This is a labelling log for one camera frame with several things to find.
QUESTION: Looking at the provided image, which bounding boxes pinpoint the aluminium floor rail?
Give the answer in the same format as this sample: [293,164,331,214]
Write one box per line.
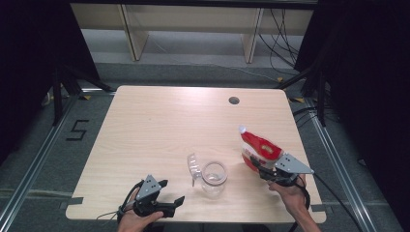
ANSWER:
[304,96,379,232]
[0,87,116,232]

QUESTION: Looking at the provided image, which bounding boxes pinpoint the person's left hand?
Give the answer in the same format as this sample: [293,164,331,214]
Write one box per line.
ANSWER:
[116,188,164,232]

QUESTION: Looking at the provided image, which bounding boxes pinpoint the bundle of black hanging cables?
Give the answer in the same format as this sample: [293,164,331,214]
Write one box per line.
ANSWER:
[257,8,302,77]

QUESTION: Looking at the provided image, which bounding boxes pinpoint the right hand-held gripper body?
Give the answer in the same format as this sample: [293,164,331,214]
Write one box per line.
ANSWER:
[257,152,315,189]

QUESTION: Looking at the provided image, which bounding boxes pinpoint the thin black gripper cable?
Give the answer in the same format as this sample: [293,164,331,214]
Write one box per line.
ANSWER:
[312,173,366,232]

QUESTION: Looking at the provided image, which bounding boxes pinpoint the thin grey wire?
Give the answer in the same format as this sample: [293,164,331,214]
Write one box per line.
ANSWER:
[96,210,121,221]

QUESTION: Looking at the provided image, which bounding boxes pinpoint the black curtain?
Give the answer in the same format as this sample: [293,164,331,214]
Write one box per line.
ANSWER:
[293,0,410,231]
[0,0,102,163]

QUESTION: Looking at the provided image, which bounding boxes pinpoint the black metal stand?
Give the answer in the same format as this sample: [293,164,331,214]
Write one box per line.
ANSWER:
[275,68,327,128]
[50,64,116,128]

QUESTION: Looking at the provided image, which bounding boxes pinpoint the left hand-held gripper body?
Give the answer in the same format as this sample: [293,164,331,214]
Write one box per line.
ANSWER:
[117,174,177,219]

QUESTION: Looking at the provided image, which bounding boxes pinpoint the black floor cables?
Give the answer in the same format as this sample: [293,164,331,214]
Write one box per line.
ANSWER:
[291,105,339,130]

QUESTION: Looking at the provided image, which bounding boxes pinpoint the black looped gripper cable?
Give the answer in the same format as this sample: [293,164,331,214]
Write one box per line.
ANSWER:
[116,179,145,224]

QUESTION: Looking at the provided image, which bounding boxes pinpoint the person's right hand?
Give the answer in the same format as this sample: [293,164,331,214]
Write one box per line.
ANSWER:
[269,173,310,220]

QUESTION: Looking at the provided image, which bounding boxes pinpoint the white floor cable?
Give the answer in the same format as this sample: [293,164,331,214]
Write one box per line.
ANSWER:
[150,33,282,82]

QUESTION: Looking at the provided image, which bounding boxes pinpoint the thick black gripper cable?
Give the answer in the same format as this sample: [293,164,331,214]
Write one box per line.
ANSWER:
[289,180,311,232]

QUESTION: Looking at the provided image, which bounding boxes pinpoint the red and white sugar bag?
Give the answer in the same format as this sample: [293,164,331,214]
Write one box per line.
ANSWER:
[238,125,285,172]

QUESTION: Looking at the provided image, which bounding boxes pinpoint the clear glass jar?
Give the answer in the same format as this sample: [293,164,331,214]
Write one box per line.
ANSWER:
[200,160,228,198]

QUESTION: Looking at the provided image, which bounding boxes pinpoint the light wooden shelf unit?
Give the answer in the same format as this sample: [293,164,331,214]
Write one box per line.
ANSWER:
[70,3,315,64]

